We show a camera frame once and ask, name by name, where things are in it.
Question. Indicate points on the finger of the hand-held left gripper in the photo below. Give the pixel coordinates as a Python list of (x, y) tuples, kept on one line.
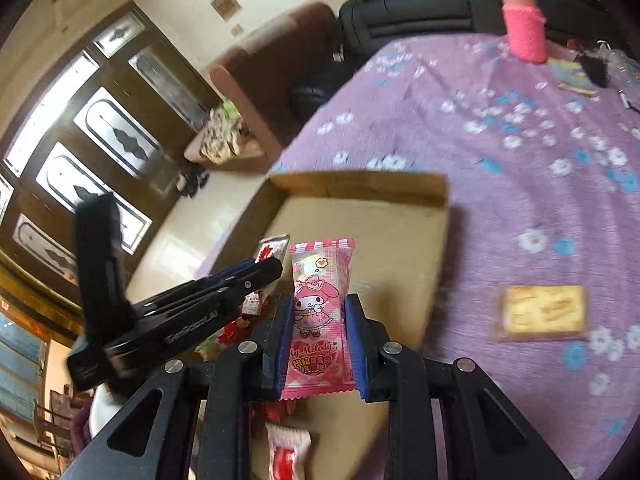
[(227, 272), (250, 277)]

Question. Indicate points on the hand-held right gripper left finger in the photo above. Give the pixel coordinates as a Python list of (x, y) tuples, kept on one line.
[(282, 345)]

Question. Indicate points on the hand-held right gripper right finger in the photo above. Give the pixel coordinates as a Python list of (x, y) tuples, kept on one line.
[(357, 345)]

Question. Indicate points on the white snack packet red label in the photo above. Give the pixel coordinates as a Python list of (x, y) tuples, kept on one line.
[(272, 251), (287, 452)]

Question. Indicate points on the red striped snack packet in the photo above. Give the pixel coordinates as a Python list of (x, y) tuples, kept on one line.
[(245, 312)]

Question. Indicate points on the pink cartoon snack packet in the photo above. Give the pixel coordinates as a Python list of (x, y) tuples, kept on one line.
[(317, 310)]

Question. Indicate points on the red packet with round logo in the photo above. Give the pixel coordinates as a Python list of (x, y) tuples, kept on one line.
[(272, 410)]

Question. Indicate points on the clear packet with green edges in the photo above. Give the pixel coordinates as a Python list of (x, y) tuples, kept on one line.
[(202, 349)]

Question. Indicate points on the cardboard box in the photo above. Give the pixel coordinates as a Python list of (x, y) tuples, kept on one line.
[(375, 240)]

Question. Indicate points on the dark shoes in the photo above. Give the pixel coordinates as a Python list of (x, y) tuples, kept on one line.
[(192, 180)]

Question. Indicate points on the floral bag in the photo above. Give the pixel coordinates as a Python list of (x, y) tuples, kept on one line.
[(225, 132)]

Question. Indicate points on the beige biscuit packet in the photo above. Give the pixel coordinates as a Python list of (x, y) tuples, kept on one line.
[(542, 312)]

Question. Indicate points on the purple floral tablecloth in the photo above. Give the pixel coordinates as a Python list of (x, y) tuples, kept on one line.
[(500, 210)]

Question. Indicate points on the wooden door with glass panels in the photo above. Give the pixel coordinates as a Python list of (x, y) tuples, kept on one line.
[(165, 75)]

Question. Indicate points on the brown armchair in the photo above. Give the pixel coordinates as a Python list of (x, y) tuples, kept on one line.
[(270, 70)]

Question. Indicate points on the black sofa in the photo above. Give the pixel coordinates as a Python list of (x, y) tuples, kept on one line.
[(425, 15)]

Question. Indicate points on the bottle in pink knitted sleeve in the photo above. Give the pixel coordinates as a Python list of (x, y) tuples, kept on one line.
[(522, 20)]

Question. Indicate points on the black pouch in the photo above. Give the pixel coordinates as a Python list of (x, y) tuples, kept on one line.
[(595, 67)]

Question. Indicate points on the clear plastic cup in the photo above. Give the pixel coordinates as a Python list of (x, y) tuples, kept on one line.
[(625, 75)]

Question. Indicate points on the wall switch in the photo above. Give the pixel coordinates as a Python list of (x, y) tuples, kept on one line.
[(225, 5)]

